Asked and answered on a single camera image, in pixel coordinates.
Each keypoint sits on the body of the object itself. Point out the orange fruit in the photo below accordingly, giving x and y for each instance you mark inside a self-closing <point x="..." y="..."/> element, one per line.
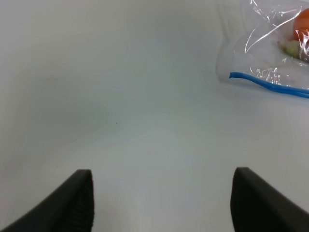
<point x="301" y="27"/>

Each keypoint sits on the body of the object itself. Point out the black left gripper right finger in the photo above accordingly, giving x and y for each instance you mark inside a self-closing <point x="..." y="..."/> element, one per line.
<point x="258" y="207"/>

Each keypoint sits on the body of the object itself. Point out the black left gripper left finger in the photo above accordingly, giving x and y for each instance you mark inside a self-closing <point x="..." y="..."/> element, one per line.
<point x="70" y="208"/>

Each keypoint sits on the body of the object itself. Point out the clear zip bag blue seal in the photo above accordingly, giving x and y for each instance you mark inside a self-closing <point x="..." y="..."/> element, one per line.
<point x="250" y="51"/>

